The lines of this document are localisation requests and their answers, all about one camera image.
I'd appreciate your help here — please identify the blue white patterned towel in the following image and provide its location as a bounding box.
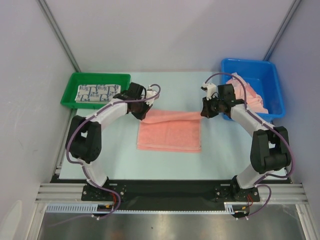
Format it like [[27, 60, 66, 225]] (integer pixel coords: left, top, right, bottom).
[[74, 84, 122, 104]]

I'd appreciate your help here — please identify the light pink towel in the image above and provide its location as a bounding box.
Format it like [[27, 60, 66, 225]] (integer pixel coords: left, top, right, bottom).
[[226, 72, 269, 114]]

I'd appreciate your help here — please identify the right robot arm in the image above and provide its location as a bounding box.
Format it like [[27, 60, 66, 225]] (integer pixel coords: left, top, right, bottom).
[[200, 83, 292, 201]]

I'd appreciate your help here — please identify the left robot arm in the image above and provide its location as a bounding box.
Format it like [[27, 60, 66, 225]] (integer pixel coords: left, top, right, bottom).
[[65, 82, 161, 200]]

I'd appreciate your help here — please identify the green plastic tray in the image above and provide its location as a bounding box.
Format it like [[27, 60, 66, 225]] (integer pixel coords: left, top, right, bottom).
[[60, 72, 131, 110]]

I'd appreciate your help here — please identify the blue plastic bin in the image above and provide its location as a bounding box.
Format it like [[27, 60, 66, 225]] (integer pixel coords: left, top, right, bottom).
[[220, 58, 286, 122]]

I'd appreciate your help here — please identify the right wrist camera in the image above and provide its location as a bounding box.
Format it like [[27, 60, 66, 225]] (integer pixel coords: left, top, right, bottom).
[[200, 83, 217, 100]]

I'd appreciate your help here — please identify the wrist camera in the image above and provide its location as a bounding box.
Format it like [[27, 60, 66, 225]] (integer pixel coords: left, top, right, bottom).
[[145, 87, 160, 106], [200, 83, 217, 100]]

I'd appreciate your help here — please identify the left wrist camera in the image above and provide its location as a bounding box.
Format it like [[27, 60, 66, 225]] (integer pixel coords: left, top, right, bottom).
[[145, 87, 160, 106]]

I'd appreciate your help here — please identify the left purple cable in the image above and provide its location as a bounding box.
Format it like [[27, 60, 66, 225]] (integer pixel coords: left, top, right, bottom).
[[48, 83, 161, 226]]

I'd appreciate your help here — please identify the purple cable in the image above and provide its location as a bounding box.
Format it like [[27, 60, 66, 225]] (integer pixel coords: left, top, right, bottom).
[[204, 72, 297, 221], [48, 83, 161, 226]]

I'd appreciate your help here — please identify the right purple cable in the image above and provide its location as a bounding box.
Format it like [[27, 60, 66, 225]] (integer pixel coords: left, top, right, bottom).
[[204, 72, 297, 221]]

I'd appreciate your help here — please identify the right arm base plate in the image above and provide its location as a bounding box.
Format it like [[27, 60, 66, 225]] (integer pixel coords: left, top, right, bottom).
[[213, 184, 260, 203]]

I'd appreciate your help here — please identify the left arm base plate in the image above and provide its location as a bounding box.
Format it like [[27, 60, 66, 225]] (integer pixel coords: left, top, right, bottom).
[[81, 184, 127, 202]]

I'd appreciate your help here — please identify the grey cable duct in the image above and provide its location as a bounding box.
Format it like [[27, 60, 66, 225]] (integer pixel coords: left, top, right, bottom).
[[46, 202, 246, 215]]

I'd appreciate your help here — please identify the aluminium front rail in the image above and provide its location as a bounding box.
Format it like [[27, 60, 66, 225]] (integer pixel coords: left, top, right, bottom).
[[35, 181, 308, 204]]

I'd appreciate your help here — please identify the right aluminium corner post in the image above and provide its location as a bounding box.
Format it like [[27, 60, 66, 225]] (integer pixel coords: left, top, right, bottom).
[[263, 0, 303, 61]]

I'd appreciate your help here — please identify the aluminium corner post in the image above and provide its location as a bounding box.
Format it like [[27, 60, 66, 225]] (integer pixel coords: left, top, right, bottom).
[[263, 0, 303, 61], [36, 0, 81, 73]]

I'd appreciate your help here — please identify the left aluminium corner post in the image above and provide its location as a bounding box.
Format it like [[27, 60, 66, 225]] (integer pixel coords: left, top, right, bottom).
[[36, 0, 81, 73]]

